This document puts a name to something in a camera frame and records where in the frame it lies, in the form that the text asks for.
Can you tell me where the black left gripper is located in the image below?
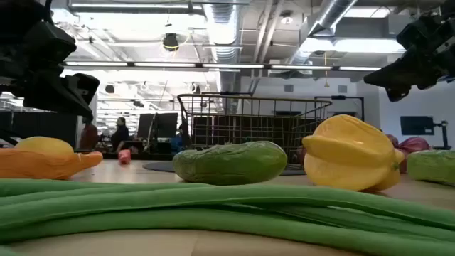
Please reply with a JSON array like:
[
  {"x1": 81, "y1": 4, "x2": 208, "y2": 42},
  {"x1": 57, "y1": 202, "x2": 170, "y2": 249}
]
[{"x1": 0, "y1": 0, "x2": 100, "y2": 122}]

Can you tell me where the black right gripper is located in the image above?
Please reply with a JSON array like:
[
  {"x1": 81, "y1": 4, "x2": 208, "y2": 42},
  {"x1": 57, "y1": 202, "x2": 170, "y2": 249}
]
[{"x1": 364, "y1": 0, "x2": 455, "y2": 103}]

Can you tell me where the yellow lemon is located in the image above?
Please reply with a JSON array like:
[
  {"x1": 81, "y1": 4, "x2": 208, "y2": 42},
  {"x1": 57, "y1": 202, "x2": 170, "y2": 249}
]
[{"x1": 14, "y1": 136, "x2": 75, "y2": 156}]

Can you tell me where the purple dragon fruit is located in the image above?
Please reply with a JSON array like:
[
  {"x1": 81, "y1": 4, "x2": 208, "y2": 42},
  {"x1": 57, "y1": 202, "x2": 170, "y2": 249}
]
[{"x1": 385, "y1": 133, "x2": 432, "y2": 174}]

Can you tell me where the long orange carrot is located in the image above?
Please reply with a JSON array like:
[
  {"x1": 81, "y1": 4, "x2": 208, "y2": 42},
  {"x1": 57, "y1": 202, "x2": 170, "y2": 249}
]
[{"x1": 0, "y1": 148, "x2": 104, "y2": 181}]

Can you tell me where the small red chili pepper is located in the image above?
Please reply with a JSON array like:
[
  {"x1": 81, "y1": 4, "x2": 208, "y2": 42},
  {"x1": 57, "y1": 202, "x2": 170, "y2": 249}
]
[{"x1": 118, "y1": 149, "x2": 132, "y2": 166}]

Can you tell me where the short green cucumber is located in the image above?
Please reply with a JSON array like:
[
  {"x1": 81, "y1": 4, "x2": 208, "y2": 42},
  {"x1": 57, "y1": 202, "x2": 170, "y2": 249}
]
[{"x1": 406, "y1": 149, "x2": 455, "y2": 187}]

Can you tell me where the yellow star fruit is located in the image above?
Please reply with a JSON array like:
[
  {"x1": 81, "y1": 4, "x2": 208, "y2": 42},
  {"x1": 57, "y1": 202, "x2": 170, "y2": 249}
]
[{"x1": 301, "y1": 114, "x2": 407, "y2": 192}]

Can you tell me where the round dark blue placemat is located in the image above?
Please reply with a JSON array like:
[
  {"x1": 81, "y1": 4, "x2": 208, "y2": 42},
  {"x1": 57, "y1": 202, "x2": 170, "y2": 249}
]
[{"x1": 142, "y1": 161, "x2": 307, "y2": 177}]

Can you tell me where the gold wire basket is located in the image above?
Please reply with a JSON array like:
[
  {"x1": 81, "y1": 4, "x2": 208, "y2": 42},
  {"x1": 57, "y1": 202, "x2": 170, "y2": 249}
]
[{"x1": 176, "y1": 92, "x2": 333, "y2": 165}]

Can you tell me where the long dark green cucumber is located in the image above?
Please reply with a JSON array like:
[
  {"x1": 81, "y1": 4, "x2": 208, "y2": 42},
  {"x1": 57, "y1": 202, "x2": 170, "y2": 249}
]
[{"x1": 172, "y1": 140, "x2": 288, "y2": 186}]

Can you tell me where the green long bean bundle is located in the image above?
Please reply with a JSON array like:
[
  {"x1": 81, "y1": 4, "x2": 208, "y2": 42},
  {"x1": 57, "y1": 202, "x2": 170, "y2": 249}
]
[{"x1": 0, "y1": 178, "x2": 455, "y2": 256}]

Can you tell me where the black partition panel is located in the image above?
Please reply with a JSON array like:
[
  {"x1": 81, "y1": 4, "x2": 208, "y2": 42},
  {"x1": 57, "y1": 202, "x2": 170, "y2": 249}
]
[{"x1": 0, "y1": 110, "x2": 78, "y2": 149}]

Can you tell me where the black desk monitor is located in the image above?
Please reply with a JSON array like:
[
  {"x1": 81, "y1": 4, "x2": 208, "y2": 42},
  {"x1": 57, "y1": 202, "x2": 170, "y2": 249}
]
[
  {"x1": 137, "y1": 113, "x2": 156, "y2": 140},
  {"x1": 155, "y1": 112, "x2": 178, "y2": 139}
]

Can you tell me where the black ceiling device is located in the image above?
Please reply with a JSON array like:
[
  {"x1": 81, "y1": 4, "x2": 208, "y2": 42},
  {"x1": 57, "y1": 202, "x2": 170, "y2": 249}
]
[{"x1": 162, "y1": 32, "x2": 180, "y2": 52}]

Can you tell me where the long ceiling light bar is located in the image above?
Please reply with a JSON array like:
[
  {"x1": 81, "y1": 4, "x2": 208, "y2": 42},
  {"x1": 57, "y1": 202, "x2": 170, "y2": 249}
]
[{"x1": 63, "y1": 60, "x2": 382, "y2": 73}]

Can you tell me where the black wall monitor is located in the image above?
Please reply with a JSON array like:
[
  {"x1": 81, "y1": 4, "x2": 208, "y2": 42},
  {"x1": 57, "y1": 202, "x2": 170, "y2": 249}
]
[{"x1": 400, "y1": 115, "x2": 435, "y2": 137}]

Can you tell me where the black metal rack frame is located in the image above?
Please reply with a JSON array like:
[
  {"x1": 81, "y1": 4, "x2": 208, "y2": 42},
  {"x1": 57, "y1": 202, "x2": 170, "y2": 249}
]
[{"x1": 314, "y1": 95, "x2": 365, "y2": 122}]

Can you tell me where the smooth silver air duct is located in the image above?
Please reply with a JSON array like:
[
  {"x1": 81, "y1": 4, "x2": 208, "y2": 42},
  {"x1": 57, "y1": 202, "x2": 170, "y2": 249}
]
[{"x1": 287, "y1": 0, "x2": 359, "y2": 67}]

